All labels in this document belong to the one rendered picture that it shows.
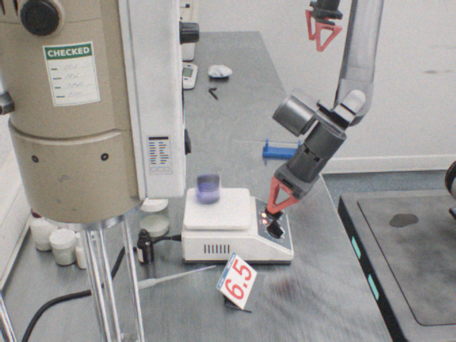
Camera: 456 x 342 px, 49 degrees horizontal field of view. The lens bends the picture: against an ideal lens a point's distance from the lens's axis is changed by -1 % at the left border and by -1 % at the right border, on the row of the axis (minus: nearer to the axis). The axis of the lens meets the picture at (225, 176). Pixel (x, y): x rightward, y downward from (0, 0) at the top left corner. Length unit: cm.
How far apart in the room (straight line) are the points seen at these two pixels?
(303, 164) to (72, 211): 57
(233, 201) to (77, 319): 34
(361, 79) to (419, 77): 168
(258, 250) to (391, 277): 71
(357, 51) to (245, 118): 59
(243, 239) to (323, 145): 21
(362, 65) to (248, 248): 37
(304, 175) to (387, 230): 84
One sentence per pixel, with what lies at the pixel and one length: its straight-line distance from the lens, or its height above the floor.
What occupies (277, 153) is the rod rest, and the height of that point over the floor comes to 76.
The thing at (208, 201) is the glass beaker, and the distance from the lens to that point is 90.
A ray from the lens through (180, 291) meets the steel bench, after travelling 88.
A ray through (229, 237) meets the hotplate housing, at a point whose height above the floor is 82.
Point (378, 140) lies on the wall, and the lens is 265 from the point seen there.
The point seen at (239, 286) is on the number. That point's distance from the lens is 86.
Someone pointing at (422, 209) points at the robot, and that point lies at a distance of 184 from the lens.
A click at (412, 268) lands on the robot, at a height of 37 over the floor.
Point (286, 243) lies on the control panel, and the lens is 92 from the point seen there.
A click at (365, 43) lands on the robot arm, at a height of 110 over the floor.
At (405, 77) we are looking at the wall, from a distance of 255.
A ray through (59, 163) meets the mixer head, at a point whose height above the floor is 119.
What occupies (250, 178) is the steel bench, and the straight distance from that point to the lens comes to 116.
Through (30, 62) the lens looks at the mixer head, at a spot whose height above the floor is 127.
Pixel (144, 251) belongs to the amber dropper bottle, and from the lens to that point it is 91.
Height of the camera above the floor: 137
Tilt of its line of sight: 32 degrees down
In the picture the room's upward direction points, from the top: straight up
